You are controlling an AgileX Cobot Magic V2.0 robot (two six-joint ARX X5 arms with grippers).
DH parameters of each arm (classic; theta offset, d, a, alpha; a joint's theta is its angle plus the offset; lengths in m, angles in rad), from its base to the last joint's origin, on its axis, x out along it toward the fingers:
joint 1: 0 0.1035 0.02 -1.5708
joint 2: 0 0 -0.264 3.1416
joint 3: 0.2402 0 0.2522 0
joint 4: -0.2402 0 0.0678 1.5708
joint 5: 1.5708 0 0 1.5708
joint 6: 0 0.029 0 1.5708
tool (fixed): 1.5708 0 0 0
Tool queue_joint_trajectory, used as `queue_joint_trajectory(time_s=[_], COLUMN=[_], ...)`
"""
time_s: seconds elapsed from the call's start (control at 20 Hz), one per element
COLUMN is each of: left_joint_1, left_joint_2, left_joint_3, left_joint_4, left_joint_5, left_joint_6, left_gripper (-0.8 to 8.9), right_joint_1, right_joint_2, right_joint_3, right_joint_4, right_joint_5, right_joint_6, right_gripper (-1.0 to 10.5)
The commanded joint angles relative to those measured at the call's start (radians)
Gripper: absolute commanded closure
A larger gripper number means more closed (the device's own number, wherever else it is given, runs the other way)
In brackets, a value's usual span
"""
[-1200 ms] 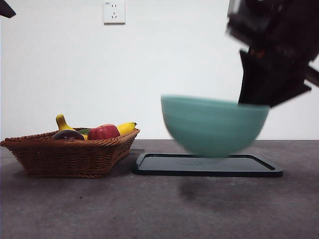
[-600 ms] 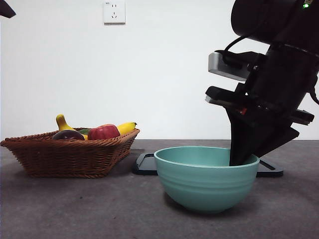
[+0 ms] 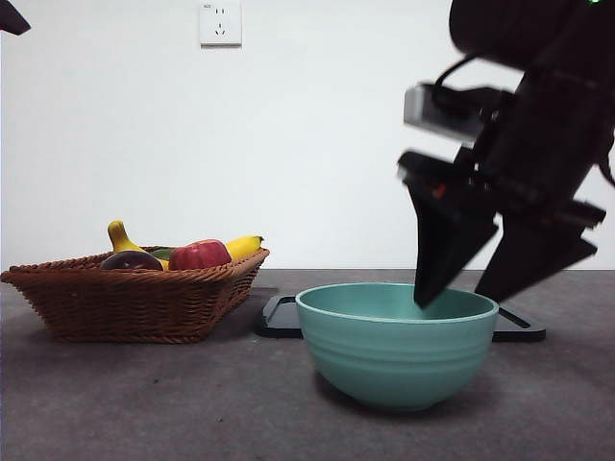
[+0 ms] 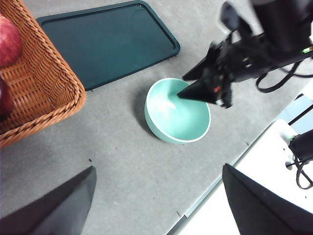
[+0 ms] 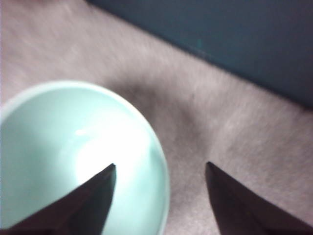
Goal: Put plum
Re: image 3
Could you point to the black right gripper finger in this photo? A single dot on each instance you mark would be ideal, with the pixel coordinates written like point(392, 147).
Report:
point(447, 240)
point(533, 254)

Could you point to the green avocado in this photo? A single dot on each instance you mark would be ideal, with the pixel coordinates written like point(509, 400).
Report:
point(162, 253)

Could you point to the red apple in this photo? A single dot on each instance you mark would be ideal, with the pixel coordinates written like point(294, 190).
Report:
point(199, 254)

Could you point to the teal ceramic bowl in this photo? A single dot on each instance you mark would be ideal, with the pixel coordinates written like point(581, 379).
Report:
point(394, 360)

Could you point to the dark purple plum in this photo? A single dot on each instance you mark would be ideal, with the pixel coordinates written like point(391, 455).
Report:
point(130, 261)

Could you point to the black rectangular tray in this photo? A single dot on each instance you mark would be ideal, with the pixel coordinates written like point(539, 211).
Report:
point(278, 322)

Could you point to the yellow banana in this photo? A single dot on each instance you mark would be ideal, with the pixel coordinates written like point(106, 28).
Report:
point(120, 237)

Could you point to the brown wicker basket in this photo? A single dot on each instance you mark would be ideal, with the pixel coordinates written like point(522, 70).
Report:
point(130, 307)

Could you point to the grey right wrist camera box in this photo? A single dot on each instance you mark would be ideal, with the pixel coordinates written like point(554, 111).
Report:
point(423, 108)

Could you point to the white wall socket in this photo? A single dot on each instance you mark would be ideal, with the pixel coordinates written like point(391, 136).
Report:
point(220, 24)

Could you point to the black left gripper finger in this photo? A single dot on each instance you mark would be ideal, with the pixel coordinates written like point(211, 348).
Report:
point(12, 16)

